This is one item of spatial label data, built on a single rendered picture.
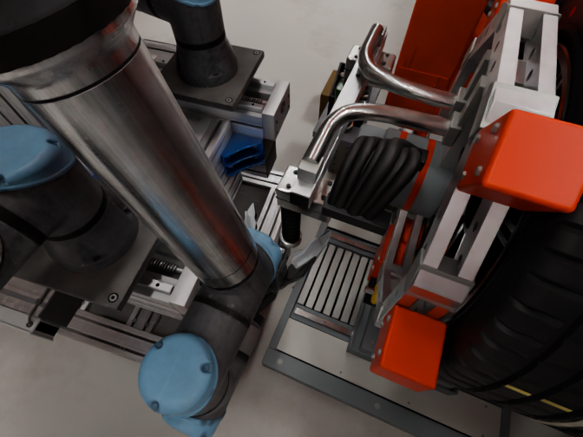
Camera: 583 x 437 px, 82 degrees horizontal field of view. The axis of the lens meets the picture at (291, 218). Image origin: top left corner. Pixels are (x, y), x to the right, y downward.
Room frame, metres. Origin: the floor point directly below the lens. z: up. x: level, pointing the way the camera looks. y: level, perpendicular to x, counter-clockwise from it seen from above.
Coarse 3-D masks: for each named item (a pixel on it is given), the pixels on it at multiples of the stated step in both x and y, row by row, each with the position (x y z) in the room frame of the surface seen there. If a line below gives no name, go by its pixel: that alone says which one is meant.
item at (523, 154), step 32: (512, 128) 0.21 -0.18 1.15; (544, 128) 0.20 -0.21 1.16; (576, 128) 0.20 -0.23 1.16; (480, 160) 0.21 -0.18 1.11; (512, 160) 0.18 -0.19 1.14; (544, 160) 0.18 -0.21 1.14; (576, 160) 0.18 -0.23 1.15; (480, 192) 0.19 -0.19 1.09; (512, 192) 0.16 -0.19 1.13; (544, 192) 0.16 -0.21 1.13; (576, 192) 0.15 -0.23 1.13
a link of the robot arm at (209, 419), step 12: (240, 360) 0.06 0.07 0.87; (240, 372) 0.05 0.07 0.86; (228, 396) 0.02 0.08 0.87; (216, 408) 0.00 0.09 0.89; (168, 420) -0.01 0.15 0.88; (180, 420) -0.01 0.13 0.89; (192, 420) -0.01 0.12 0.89; (204, 420) -0.01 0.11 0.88; (216, 420) -0.01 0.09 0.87; (192, 432) -0.02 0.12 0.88; (204, 432) -0.02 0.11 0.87
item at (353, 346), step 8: (368, 304) 0.34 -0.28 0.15; (360, 312) 0.31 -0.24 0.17; (368, 312) 0.31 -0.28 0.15; (360, 320) 0.29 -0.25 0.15; (360, 328) 0.26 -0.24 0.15; (352, 336) 0.22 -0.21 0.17; (360, 336) 0.23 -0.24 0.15; (352, 344) 0.20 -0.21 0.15; (352, 352) 0.18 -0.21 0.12; (360, 352) 0.17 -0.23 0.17; (368, 360) 0.16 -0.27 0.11; (440, 384) 0.08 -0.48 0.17; (448, 392) 0.06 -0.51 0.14; (456, 392) 0.06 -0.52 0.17
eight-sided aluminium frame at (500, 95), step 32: (512, 0) 0.48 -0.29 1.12; (512, 32) 0.40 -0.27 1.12; (544, 32) 0.40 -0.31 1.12; (512, 64) 0.34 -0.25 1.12; (544, 64) 0.34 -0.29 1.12; (512, 96) 0.29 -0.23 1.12; (544, 96) 0.29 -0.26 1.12; (480, 128) 0.26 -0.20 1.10; (448, 192) 0.23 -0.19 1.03; (416, 224) 0.41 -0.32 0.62; (448, 224) 0.19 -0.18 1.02; (480, 224) 0.19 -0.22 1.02; (416, 256) 0.18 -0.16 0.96; (480, 256) 0.16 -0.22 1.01; (384, 288) 0.22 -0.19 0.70; (416, 288) 0.13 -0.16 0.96; (448, 288) 0.13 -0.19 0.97
